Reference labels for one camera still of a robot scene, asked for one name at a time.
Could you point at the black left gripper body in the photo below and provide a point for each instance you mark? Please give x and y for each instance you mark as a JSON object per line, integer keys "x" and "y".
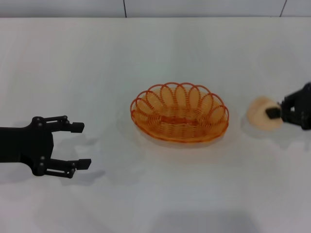
{"x": 24, "y": 143}

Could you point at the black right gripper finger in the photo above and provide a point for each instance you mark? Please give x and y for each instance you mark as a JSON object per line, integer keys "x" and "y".
{"x": 292, "y": 117}
{"x": 273, "y": 112}

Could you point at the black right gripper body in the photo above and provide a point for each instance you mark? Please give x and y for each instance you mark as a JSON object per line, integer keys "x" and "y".
{"x": 305, "y": 106}

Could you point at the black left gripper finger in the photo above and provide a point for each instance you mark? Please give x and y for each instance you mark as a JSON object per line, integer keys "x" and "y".
{"x": 83, "y": 163}
{"x": 77, "y": 127}

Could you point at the beige round bread bun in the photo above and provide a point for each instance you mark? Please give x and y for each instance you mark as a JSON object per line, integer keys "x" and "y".
{"x": 257, "y": 114}

